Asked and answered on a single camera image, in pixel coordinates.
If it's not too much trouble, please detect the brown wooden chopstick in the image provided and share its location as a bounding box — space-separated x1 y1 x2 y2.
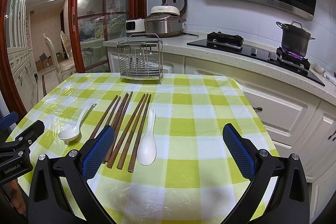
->
104 91 134 163
89 96 118 139
127 94 151 173
106 94 145 169
105 96 121 126
117 94 148 170
103 93 129 164

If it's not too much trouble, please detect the black stock pot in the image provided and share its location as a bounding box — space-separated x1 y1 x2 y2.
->
276 20 315 57

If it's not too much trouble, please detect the metal wire utensil rack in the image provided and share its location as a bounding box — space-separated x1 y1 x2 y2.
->
117 34 163 83

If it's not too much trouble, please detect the white ceramic spoon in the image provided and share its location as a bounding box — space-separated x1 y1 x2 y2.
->
58 103 96 142
137 109 157 166

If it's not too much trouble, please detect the small white appliance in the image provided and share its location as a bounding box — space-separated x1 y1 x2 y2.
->
125 19 145 35

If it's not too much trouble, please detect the red framed glass door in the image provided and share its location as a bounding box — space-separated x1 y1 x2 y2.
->
68 0 147 73

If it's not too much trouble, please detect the person's left hand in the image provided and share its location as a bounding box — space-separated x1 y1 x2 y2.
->
9 179 26 214

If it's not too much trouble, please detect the black gas stove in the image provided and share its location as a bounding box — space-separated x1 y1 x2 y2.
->
187 32 325 86

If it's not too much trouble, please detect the silver rice cooker open lid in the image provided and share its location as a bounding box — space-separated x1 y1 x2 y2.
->
145 0 187 38

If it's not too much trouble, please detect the green checkered tablecloth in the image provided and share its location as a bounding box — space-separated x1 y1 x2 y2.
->
10 73 277 223

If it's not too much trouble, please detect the white dining chair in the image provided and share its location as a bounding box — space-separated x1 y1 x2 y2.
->
43 30 77 83

